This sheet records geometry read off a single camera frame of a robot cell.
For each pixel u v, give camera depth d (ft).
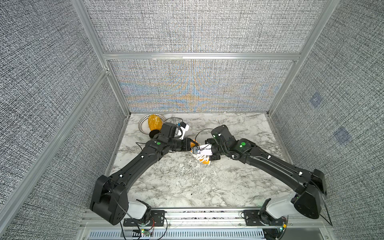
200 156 2.50
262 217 2.13
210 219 2.45
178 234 2.30
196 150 2.03
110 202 1.34
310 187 1.33
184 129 2.41
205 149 2.07
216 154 2.22
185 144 2.26
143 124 3.60
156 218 2.41
